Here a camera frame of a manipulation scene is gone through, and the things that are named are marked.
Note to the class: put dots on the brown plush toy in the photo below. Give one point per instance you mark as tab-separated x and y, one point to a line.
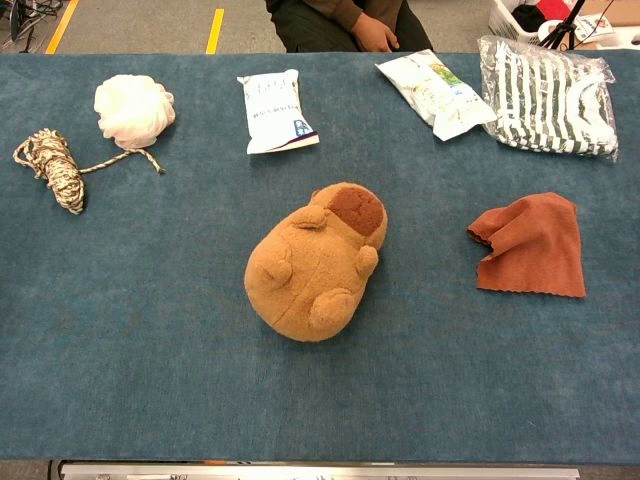
310	270

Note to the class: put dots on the white blue-print snack packet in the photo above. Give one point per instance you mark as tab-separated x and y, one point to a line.
275	112

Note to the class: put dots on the white green-print snack bag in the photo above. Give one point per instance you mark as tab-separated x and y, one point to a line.
435	92

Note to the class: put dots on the blue table mat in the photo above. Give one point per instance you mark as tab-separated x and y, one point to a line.
150	325

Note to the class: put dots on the seated person dark clothes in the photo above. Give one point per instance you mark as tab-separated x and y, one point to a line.
320	25

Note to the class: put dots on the rust orange cloth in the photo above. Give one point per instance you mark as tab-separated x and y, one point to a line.
540	245

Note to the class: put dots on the white mesh bath sponge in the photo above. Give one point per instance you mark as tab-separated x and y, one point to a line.
132	110

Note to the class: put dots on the bagged green striped shirt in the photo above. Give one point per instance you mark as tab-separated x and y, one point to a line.
547	102

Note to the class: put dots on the white laundry basket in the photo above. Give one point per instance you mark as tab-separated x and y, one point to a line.
505	20

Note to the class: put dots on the black tripod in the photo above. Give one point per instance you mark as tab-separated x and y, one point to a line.
562	27

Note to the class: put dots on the white printed paper bag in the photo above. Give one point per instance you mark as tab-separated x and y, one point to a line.
592	25

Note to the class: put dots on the silver aluminium table rail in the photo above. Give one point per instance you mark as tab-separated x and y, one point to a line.
320	472

